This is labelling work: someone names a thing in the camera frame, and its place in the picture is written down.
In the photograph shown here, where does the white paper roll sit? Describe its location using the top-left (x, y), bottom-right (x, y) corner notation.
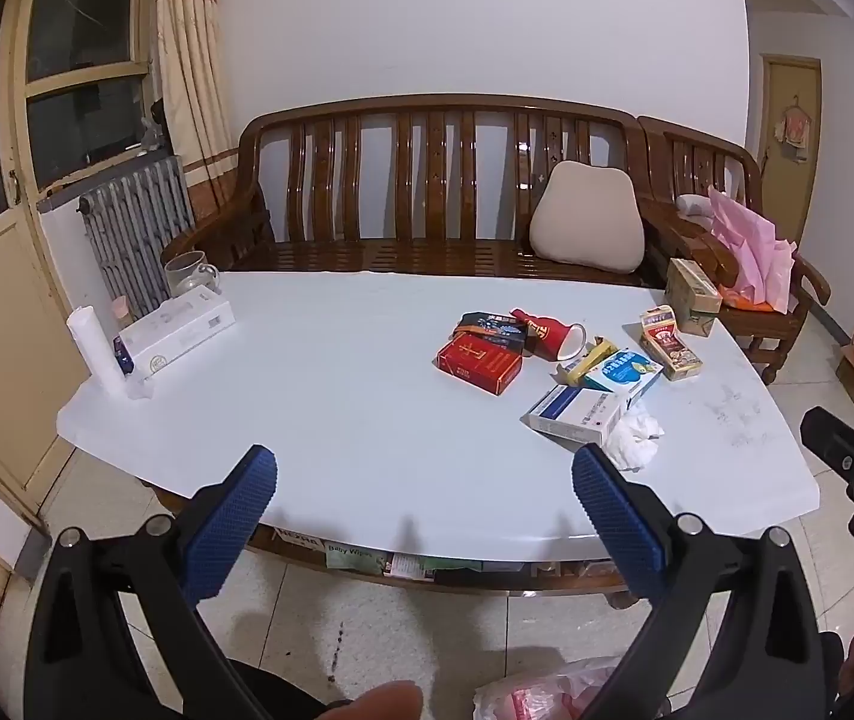
top-left (67, 305), bottom-right (155, 403)

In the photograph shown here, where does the white tissue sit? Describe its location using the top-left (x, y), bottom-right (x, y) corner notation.
top-left (604, 401), bottom-right (666, 473)

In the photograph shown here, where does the tan green carton box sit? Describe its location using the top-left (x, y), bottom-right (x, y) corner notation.
top-left (664, 258), bottom-right (724, 337)

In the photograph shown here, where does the long white box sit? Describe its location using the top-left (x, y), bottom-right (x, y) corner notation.
top-left (118, 286), bottom-right (238, 380)

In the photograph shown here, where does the wooden slatted sofa bench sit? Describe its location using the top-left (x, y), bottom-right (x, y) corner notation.
top-left (160, 94), bottom-right (668, 290)

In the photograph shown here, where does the wooden armchair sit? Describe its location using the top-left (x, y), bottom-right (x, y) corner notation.
top-left (637, 116), bottom-right (833, 385)

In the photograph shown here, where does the glass mug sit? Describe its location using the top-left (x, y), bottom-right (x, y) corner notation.
top-left (163, 250), bottom-right (222, 299)

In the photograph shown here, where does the yellow brown drink carton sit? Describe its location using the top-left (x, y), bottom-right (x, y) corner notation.
top-left (638, 305), bottom-right (704, 382)

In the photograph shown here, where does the baby wipes pack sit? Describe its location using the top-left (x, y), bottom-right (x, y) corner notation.
top-left (322, 540), bottom-right (392, 576)

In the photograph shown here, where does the yellow snack wrapper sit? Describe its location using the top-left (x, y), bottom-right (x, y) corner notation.
top-left (556, 337), bottom-right (619, 383)

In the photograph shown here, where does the white pink plastic bag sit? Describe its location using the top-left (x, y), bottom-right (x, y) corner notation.
top-left (473, 656), bottom-right (624, 720)

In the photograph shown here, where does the white top wooden coffee table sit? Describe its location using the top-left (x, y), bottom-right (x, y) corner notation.
top-left (55, 270), bottom-right (822, 610)

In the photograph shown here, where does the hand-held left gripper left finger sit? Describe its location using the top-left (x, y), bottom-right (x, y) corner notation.
top-left (22, 444), bottom-right (278, 720)

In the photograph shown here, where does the white blue medicine box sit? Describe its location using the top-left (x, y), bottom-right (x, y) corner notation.
top-left (523, 384), bottom-right (627, 448)

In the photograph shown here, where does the red paper cup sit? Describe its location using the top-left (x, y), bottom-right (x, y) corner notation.
top-left (509, 307), bottom-right (588, 362)

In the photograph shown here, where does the cream patterned curtain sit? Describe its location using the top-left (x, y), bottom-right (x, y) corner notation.
top-left (149, 0), bottom-right (238, 188)

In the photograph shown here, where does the yellow wooden door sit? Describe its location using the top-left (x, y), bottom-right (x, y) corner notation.
top-left (760, 54), bottom-right (824, 247)

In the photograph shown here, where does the dark snack packet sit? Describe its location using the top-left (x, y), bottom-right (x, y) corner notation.
top-left (455, 311), bottom-right (531, 357)

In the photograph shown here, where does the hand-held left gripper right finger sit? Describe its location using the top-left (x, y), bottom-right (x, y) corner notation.
top-left (571, 444), bottom-right (829, 720)

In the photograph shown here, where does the blue green medicine box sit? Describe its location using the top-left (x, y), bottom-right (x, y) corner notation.
top-left (583, 349), bottom-right (666, 411)

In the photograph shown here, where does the person's left hand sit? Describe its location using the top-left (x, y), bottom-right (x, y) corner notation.
top-left (332, 681), bottom-right (425, 720)

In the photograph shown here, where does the beige cushion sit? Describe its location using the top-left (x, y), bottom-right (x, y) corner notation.
top-left (529, 161), bottom-right (647, 275)

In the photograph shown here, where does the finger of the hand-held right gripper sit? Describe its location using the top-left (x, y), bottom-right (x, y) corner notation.
top-left (800, 406), bottom-right (854, 479)

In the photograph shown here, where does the grey cast iron radiator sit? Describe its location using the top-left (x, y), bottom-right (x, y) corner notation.
top-left (77, 154), bottom-right (197, 323)

